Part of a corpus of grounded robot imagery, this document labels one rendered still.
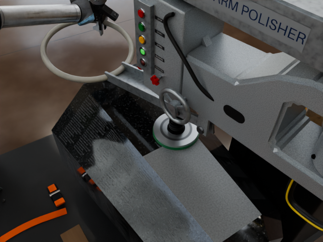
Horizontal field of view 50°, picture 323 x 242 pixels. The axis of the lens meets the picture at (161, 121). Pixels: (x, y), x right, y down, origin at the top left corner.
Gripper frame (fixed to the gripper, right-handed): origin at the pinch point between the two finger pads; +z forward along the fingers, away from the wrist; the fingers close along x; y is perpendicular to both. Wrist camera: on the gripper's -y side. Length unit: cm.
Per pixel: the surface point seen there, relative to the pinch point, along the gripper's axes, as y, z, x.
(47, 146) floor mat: 35, 88, 37
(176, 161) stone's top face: -62, -2, 73
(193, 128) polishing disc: -65, -4, 54
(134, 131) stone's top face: -39, 0, 62
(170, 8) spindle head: -49, -72, 63
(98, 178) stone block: -27, 18, 82
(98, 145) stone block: -23, 12, 68
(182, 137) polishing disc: -62, -4, 61
